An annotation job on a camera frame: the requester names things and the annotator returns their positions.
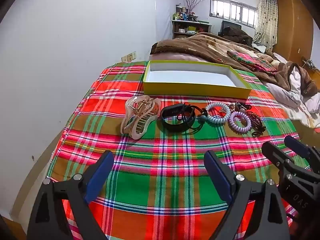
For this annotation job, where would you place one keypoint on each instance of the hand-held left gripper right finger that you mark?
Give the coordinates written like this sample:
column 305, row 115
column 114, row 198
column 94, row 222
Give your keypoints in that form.
column 220, row 177

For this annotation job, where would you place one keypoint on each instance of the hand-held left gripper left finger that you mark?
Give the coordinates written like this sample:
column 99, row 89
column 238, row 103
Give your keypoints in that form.
column 100, row 175

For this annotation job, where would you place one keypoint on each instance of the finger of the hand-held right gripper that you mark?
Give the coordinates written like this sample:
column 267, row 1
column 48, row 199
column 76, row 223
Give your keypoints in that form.
column 296, row 146
column 276, row 153

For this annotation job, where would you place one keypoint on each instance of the black wrist band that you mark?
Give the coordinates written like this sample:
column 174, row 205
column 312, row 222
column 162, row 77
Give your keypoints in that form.
column 175, row 126

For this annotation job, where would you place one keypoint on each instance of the translucent beige hair claw clip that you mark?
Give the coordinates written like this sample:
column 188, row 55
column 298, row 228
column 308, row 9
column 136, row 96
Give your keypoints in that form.
column 143, row 107

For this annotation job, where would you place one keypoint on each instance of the yellow-green cardboard box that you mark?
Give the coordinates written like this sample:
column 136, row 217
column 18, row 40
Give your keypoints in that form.
column 195, row 88

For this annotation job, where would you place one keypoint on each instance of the plaid bed sheet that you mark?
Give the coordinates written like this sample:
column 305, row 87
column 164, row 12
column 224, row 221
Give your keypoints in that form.
column 155, row 180

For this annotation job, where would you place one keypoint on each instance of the white duvet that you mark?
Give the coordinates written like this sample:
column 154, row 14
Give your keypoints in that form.
column 282, row 90

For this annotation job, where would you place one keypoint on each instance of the folded plaid cloth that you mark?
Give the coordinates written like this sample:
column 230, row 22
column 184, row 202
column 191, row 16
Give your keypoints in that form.
column 250, row 61

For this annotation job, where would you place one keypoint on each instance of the wooden wardrobe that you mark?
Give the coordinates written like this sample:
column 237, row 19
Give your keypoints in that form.
column 292, row 30

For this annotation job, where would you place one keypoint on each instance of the black jacket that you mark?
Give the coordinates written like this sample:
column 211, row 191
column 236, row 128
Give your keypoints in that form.
column 236, row 36

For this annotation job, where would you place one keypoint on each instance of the pink quilt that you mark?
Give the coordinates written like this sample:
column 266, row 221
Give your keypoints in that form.
column 175, row 56

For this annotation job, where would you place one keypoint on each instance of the patterned curtain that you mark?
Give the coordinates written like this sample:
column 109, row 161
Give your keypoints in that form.
column 265, row 17

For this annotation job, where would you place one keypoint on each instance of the brown fleece blanket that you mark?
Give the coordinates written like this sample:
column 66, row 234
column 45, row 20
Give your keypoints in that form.
column 200, row 45

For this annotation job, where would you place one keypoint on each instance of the barred window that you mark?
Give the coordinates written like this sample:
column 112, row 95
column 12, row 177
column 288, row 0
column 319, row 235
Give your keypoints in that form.
column 225, row 7

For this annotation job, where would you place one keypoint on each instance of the wooden shelf unit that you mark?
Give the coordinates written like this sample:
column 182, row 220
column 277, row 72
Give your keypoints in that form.
column 180, row 26

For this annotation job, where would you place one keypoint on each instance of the group of bottles and jars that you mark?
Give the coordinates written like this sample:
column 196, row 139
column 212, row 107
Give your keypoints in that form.
column 183, row 16

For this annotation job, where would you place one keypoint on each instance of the vase with bare branches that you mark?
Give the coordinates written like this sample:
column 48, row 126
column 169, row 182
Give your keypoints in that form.
column 191, row 5

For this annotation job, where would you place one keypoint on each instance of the wall socket panel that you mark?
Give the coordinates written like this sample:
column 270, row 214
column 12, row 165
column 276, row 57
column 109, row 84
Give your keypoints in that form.
column 128, row 57

